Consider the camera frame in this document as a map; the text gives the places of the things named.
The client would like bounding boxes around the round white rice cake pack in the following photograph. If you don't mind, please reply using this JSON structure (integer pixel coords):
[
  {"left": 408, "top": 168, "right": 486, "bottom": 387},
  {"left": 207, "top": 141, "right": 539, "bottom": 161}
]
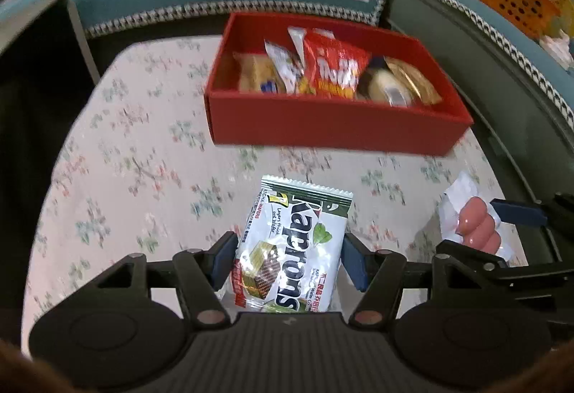
[{"left": 358, "top": 68, "right": 414, "bottom": 108}]

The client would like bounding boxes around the pink sausage pack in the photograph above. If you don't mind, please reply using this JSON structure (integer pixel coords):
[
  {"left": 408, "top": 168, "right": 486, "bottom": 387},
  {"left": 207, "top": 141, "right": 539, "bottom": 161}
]
[{"left": 438, "top": 171, "right": 515, "bottom": 262}]

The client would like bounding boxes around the green sofa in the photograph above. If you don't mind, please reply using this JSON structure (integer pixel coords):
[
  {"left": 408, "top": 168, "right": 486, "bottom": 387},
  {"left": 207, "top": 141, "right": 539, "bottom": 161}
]
[{"left": 86, "top": 0, "right": 573, "bottom": 200}]

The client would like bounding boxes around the red cardboard box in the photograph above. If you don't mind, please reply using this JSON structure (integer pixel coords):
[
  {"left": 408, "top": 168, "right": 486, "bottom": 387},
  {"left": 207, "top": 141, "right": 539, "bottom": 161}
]
[{"left": 204, "top": 12, "right": 473, "bottom": 156}]

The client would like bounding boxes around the floral tablecloth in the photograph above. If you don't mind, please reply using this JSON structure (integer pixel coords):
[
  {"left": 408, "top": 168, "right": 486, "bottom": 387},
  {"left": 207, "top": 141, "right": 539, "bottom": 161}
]
[{"left": 22, "top": 37, "right": 503, "bottom": 335}]

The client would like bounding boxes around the white cartoon snack packet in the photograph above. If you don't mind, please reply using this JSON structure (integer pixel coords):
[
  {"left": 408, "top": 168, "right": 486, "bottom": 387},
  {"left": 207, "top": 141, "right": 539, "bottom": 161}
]
[{"left": 265, "top": 41, "right": 304, "bottom": 94}]

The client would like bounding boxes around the white Kaprons wafer pack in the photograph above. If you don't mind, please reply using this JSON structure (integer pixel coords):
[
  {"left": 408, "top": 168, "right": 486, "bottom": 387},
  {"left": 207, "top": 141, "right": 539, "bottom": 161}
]
[{"left": 230, "top": 175, "right": 353, "bottom": 313}]

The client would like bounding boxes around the crumpled white tissue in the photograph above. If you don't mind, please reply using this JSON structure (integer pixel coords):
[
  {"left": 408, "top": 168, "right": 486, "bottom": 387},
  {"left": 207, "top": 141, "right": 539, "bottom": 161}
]
[{"left": 539, "top": 30, "right": 574, "bottom": 72}]

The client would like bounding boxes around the gold foil snack packet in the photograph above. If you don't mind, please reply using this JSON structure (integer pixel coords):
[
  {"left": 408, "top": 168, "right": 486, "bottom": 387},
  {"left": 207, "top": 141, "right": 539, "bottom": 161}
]
[{"left": 384, "top": 57, "right": 443, "bottom": 105}]

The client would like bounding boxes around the yellow chips clear bag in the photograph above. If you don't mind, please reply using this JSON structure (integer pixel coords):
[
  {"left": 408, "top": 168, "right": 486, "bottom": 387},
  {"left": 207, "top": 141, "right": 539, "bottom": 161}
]
[{"left": 234, "top": 53, "right": 285, "bottom": 94}]

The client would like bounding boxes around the red Trolli candy bag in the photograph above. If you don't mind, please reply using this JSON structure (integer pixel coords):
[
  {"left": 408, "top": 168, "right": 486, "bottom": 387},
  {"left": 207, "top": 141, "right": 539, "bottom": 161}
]
[{"left": 302, "top": 32, "right": 372, "bottom": 100}]

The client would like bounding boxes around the white barcode snack packet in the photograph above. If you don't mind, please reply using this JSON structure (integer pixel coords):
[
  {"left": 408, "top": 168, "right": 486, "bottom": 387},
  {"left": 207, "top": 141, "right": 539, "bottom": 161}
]
[{"left": 287, "top": 27, "right": 335, "bottom": 65}]

